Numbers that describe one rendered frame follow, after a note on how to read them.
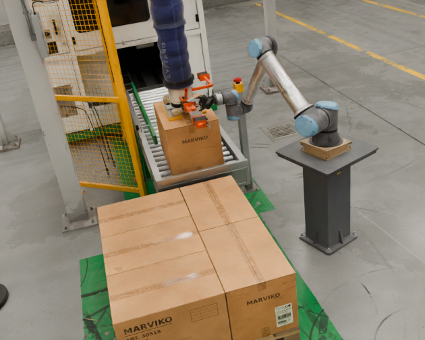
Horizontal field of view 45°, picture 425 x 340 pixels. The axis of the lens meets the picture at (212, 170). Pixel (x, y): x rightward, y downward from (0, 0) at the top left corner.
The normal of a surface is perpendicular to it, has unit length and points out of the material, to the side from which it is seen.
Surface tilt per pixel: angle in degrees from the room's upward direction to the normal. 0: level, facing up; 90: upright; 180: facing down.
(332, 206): 90
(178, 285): 0
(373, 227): 0
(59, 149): 90
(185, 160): 90
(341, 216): 90
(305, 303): 0
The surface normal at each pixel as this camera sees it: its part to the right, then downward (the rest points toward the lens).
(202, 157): 0.24, 0.44
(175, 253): -0.12, -0.87
